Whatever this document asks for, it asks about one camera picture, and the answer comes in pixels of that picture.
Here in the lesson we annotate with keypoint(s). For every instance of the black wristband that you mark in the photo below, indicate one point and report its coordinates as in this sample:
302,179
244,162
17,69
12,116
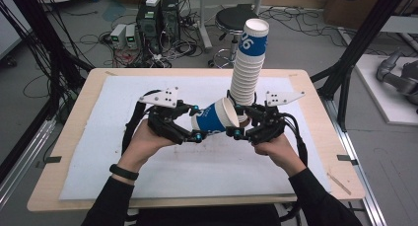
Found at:
124,172

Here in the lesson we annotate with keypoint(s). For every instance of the stack of white paper cups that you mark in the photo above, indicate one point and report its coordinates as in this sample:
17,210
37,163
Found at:
248,68

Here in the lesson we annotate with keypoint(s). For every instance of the blue banded single paper cup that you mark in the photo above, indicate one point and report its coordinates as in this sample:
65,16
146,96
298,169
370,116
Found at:
213,119

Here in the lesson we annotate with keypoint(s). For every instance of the person's left hand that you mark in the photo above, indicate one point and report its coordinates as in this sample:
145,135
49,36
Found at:
144,147

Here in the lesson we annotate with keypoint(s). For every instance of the white bench power supply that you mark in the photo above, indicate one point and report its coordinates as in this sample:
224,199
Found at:
131,37
118,35

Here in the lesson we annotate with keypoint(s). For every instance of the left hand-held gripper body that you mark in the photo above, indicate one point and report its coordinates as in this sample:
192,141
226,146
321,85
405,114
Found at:
164,120

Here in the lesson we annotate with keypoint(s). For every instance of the grey metal table leg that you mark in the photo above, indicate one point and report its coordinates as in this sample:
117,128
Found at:
205,32

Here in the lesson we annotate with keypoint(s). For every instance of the black tape strip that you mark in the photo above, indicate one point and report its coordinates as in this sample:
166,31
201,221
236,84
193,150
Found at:
52,159
346,158

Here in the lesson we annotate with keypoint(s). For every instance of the white foam mat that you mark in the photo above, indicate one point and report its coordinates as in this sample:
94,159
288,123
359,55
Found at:
184,166

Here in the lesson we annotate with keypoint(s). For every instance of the black round stool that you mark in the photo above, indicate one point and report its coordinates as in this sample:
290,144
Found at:
231,18

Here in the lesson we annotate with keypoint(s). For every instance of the black computer tower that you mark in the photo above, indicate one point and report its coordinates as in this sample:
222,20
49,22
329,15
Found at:
171,17
149,28

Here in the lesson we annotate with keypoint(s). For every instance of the brown cardboard box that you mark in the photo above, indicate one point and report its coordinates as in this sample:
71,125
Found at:
361,5

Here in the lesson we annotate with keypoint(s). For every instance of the person's right hand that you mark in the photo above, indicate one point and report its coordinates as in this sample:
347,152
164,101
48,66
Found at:
279,153

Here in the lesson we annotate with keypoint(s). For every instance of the light wooden table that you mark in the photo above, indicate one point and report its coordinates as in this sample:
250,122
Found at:
75,120

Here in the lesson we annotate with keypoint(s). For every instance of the white floor platform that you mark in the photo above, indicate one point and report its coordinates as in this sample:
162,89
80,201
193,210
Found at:
378,97

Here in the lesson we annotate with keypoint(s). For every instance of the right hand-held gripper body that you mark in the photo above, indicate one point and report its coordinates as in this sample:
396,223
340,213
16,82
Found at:
267,124

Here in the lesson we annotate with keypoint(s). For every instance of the aluminium rail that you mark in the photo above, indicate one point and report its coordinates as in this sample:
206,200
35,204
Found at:
364,186
26,153

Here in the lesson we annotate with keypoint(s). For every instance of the black metal frame post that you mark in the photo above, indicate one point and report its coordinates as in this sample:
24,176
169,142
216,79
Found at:
368,32

